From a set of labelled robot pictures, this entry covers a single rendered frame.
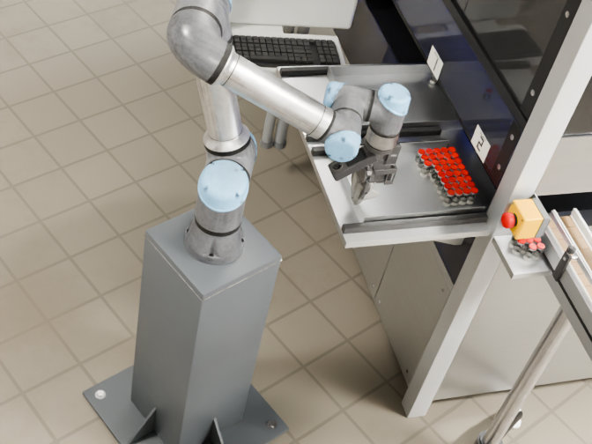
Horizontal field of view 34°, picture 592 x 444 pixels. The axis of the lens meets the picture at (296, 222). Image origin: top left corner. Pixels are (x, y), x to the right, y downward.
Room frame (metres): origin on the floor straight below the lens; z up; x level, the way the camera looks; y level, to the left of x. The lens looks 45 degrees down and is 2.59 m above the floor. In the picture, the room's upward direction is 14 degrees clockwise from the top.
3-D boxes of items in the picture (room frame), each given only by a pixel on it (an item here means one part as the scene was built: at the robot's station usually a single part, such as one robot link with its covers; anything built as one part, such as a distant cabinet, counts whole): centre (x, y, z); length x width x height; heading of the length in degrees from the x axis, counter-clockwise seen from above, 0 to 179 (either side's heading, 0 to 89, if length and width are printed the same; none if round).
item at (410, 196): (1.93, -0.26, 0.90); 0.34 x 0.26 x 0.04; 116
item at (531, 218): (1.79, -0.55, 0.99); 0.08 x 0.07 x 0.07; 115
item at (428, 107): (2.27, -0.19, 0.90); 0.34 x 0.26 x 0.04; 115
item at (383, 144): (1.80, -0.15, 1.13); 0.08 x 0.08 x 0.05
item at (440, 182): (1.96, -0.34, 0.90); 0.18 x 0.02 x 0.05; 26
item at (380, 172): (1.80, -0.16, 1.05); 0.09 x 0.08 x 0.12; 115
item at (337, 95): (1.77, -0.05, 1.21); 0.11 x 0.11 x 0.08; 3
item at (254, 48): (2.46, 0.19, 0.82); 0.40 x 0.14 x 0.02; 109
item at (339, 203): (2.09, -0.20, 0.87); 0.70 x 0.48 x 0.02; 25
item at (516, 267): (1.79, -0.59, 0.87); 0.14 x 0.13 x 0.02; 115
